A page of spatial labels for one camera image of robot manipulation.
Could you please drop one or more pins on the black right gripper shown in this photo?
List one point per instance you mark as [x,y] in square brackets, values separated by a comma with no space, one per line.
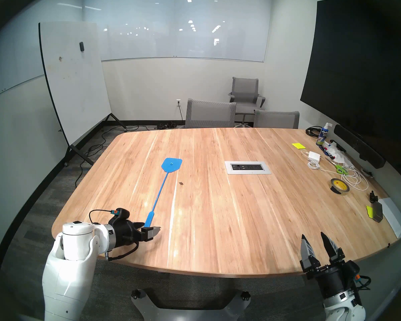
[330,282]

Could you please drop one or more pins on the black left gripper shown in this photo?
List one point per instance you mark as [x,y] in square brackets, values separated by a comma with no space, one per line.
[123,233]

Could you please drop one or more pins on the blue plastic fly swatter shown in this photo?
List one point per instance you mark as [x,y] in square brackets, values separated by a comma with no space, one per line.
[172,165]

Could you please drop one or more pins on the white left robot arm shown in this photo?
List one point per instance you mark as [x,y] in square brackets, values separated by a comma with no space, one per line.
[67,277]

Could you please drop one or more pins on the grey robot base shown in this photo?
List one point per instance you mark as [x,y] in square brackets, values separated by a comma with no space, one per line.
[190,315]

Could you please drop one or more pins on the yellow sticky note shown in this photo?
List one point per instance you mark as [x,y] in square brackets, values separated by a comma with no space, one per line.
[369,211]

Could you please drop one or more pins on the black yellow tape roll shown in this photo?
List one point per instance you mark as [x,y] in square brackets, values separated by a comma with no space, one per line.
[345,189]

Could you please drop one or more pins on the white paper sheet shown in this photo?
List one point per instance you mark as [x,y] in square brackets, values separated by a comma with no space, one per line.
[392,216]

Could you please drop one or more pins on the white power adapter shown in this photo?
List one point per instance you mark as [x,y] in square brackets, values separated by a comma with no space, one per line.
[314,156]

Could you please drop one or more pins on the white crumpled cloth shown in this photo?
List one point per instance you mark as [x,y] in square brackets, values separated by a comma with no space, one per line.
[341,158]

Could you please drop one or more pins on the whiteboard marker pen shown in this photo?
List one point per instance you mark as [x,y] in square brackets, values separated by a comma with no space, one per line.
[328,153]

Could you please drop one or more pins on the yellow sticky note pad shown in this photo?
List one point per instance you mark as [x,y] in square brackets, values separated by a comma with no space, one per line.
[298,145]

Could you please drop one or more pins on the silver table power outlet box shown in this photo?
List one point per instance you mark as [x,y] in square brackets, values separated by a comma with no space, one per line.
[247,167]

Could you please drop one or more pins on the black soundbar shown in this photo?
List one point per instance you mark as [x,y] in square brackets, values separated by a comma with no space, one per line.
[357,145]

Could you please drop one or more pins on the whiteboard cleaner spray bottle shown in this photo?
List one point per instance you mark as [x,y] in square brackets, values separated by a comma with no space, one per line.
[321,136]

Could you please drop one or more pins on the grey mesh office chair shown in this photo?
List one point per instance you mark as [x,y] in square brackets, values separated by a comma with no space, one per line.
[210,114]
[276,120]

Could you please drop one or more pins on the rolling whiteboard on stand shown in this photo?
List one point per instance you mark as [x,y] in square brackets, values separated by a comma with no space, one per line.
[73,86]

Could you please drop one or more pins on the grey office chair with armrests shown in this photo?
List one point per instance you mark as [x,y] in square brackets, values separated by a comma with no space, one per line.
[244,89]

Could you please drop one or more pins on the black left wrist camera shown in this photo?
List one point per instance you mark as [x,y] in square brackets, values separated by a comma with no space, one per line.
[122,215]

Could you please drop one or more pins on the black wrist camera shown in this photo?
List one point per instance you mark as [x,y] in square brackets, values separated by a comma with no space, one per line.
[352,270]
[122,215]

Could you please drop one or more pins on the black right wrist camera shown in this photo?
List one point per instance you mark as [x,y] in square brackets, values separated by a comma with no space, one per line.
[352,270]

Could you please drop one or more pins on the large black wall display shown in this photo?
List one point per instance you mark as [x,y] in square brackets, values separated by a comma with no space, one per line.
[357,73]

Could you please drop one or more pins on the glass wall board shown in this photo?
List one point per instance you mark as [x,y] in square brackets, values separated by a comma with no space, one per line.
[187,39]

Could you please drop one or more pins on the wall whiteboard with writing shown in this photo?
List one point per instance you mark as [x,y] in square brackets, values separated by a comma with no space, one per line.
[6,66]

